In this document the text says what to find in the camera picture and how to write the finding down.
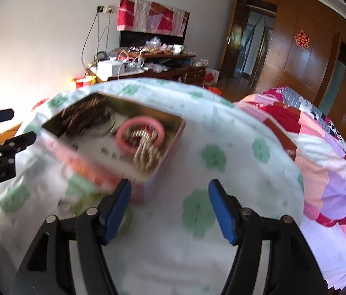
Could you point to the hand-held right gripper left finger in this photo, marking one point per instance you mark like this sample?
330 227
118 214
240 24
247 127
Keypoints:
119 209

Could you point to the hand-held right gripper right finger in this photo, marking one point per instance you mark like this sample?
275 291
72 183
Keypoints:
222 212

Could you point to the metal tin box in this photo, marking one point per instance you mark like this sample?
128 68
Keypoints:
163 166

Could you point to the pink bangle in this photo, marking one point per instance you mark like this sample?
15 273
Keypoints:
120 136

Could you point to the red patterned bag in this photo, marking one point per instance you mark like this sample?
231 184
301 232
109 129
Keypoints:
39 103

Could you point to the printed paper card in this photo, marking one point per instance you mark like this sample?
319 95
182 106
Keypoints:
105 153

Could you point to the cloud print bed sheet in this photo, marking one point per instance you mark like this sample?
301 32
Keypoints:
167 245

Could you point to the yellow red carton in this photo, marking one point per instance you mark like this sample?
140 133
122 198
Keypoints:
82 83

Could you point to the patchwork quilt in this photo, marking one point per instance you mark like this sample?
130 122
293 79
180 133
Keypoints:
323 166

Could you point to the white box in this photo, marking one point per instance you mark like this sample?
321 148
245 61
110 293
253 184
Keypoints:
110 67

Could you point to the orange plastic bag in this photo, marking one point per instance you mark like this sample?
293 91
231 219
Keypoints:
214 89

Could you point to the white paper bag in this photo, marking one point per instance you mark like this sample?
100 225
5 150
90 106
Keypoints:
211 76

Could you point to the wooden television cabinet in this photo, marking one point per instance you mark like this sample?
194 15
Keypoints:
173 73

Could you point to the black television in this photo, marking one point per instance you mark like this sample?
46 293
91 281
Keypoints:
136 38

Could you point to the wooden door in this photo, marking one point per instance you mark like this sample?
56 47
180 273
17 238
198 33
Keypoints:
228 52

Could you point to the wooden wardrobe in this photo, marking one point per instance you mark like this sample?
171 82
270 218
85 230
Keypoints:
308 67

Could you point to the clear plastic bag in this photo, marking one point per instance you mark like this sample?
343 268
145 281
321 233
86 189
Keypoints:
153 42

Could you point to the white mug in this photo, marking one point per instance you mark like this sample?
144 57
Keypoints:
177 49

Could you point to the patchwork cloth cover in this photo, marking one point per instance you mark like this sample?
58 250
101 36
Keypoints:
151 15

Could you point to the red paper decoration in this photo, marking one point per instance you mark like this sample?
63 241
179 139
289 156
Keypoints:
302 39

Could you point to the white wall socket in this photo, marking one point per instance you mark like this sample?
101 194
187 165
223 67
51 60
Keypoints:
108 9

